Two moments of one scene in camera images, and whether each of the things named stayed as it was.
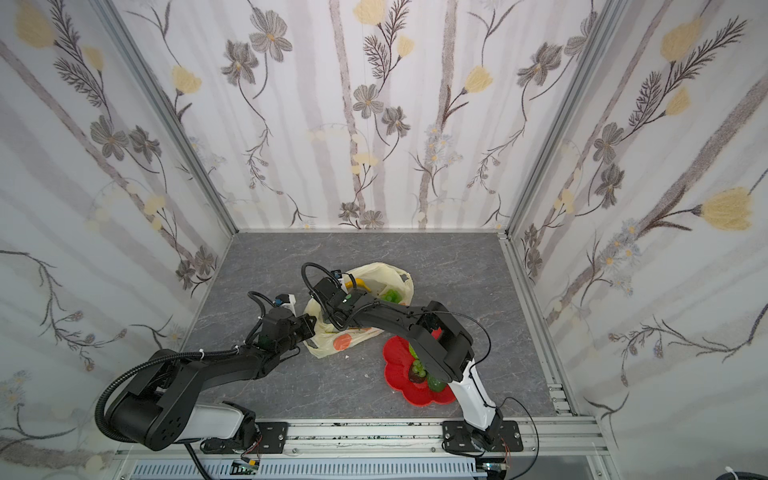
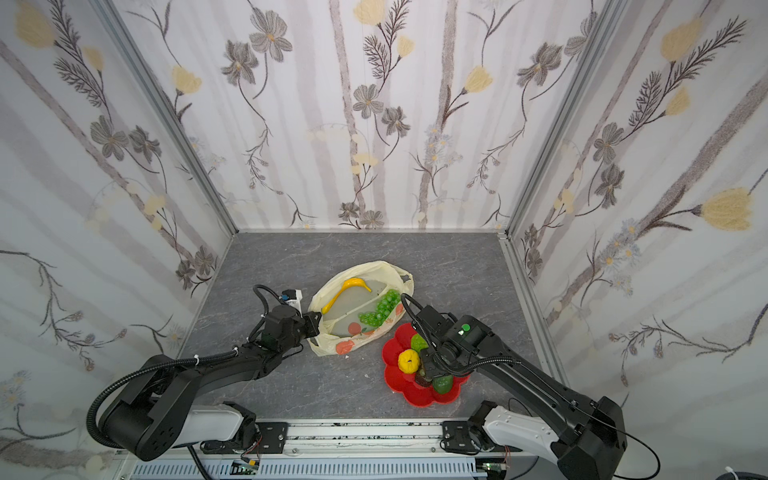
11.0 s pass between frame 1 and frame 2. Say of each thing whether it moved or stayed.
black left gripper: stayed
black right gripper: moved
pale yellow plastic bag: stayed
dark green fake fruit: stayed
